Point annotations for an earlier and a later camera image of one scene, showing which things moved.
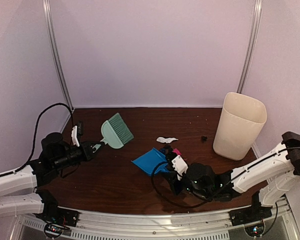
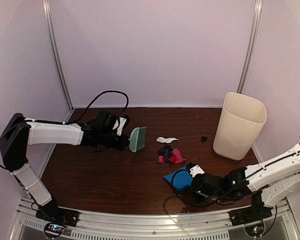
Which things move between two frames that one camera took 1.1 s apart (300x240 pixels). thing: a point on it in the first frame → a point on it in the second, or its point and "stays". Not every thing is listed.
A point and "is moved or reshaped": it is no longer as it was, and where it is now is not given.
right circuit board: x=255 y=230 stays
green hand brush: x=116 y=132 is moved or reshaped
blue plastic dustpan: x=148 y=161 is moved or reshaped
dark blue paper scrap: x=163 y=150 stays
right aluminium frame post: x=257 y=12 stays
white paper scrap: x=166 y=140 stays
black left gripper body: x=60 y=162 → x=106 y=140
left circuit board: x=53 y=230 stays
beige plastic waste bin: x=242 y=120 stays
